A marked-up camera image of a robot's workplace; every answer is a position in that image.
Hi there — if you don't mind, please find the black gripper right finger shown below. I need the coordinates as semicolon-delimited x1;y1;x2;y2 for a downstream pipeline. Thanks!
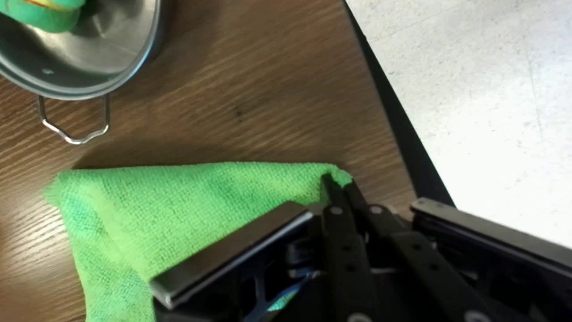
345;181;572;322

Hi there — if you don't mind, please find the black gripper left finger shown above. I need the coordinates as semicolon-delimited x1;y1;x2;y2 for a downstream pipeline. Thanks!
148;170;383;322

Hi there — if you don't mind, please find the silver metal pot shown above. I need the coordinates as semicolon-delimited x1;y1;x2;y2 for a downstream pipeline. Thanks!
0;0;170;148

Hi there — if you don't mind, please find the green microfiber cloth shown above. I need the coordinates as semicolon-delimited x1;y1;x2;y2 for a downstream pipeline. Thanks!
43;159;354;322

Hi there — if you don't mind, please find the yellow green toy corn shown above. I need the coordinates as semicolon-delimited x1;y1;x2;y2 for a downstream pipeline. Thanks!
0;0;89;36

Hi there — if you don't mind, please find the black metal table frame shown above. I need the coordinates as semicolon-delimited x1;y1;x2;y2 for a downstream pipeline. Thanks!
342;0;456;207

